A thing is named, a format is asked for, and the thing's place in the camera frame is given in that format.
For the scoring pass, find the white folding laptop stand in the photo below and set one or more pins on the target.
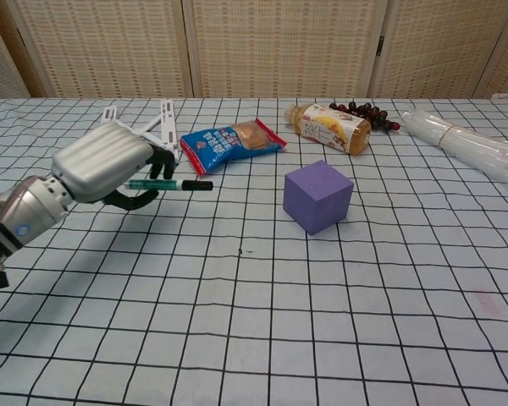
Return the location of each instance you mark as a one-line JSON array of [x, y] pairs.
[[161, 127]]

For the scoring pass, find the yellow tea drink bottle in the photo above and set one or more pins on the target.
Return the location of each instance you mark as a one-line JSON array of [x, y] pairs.
[[328, 128]]

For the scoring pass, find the dark red grape bunch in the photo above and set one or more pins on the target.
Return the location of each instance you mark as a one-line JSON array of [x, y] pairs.
[[364, 113]]

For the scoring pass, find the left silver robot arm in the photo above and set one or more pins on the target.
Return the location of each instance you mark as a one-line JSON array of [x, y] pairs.
[[14, 224]]

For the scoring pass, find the woven folding screen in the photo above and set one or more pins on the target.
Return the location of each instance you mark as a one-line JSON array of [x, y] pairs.
[[254, 46]]

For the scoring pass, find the green black marker pen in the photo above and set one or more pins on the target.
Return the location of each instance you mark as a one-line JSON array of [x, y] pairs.
[[169, 184]]

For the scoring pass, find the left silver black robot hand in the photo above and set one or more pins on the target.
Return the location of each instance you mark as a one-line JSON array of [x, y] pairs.
[[101, 167]]

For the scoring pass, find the purple foam cube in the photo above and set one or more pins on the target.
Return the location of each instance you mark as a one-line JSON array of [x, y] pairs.
[[315, 196]]

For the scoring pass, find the white black checkered tablecloth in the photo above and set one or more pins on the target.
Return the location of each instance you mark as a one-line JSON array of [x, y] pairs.
[[279, 296]]

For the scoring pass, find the blue biscuit snack bag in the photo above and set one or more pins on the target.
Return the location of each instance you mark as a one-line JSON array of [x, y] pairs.
[[233, 144]]

